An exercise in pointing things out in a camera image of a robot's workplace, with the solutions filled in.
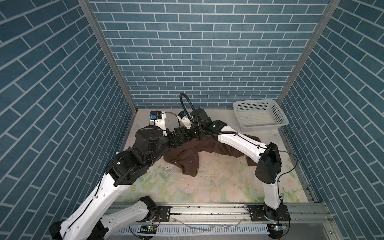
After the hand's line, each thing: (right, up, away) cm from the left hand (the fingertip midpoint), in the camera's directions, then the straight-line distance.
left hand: (178, 129), depth 61 cm
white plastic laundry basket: (+56, +8, +55) cm, 79 cm away
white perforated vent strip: (+8, -49, +10) cm, 50 cm away
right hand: (-3, -3, +18) cm, 19 cm away
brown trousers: (+1, -16, +27) cm, 31 cm away
